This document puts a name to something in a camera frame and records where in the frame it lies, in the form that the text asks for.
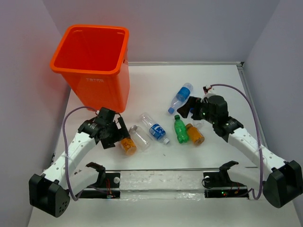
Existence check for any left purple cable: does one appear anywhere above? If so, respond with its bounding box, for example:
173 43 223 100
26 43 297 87
62 106 100 201

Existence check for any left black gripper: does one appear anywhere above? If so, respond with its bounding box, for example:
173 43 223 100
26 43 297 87
101 117 130 148

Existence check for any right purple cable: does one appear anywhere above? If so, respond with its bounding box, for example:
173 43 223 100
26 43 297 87
210 83 264 201

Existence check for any orange bottle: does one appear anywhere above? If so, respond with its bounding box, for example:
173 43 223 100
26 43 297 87
186 123 205 146
120 138 137 156

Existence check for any orange plastic bin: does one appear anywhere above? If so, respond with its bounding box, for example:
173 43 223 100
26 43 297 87
50 25 130 113

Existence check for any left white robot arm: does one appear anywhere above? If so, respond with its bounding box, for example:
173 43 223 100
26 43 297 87
28 107 130 218

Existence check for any clear plastic bottle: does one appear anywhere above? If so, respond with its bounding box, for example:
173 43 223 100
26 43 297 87
129 125 152 151

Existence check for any blue label bottle white cap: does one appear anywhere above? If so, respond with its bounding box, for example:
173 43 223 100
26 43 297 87
140 113 170 145

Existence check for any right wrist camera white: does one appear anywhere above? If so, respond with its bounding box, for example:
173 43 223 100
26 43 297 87
203 86 214 94

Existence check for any green plastic bottle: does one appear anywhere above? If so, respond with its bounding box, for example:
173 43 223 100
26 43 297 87
174 114 189 144

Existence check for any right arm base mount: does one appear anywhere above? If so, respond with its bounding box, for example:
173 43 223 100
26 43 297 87
201 161 249 199

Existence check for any purple cable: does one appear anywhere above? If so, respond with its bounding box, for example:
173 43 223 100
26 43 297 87
210 83 264 201
62 106 100 201

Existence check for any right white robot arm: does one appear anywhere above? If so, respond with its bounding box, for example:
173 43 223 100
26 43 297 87
177 95 303 208

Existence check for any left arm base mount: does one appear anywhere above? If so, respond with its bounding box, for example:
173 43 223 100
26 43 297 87
76 162 121 199

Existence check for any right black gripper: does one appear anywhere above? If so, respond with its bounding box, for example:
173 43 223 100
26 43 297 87
177 96 216 124

